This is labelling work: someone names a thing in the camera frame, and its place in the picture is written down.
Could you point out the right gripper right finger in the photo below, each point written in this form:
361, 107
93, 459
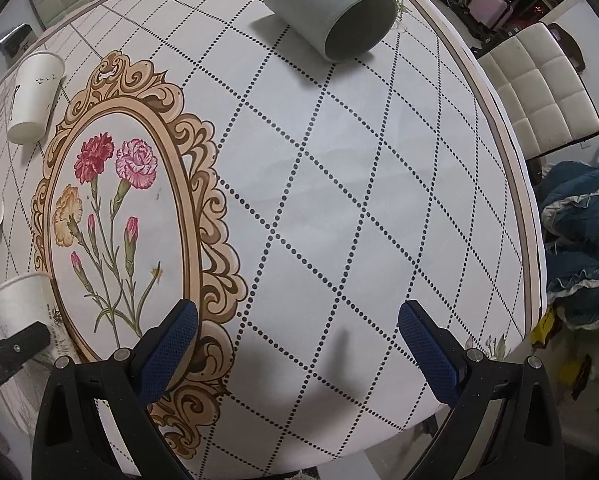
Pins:
526, 440

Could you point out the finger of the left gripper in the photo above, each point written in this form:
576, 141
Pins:
21, 347

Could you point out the cream padded chair right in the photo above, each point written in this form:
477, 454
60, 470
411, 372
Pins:
545, 99

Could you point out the pink suitcase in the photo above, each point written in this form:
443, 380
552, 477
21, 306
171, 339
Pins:
490, 13

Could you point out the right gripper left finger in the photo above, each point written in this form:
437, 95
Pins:
70, 441

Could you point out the floral patterned tablecloth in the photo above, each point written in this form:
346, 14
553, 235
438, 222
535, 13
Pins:
201, 149

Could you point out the blue denim clothing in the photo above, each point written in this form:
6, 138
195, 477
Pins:
568, 201

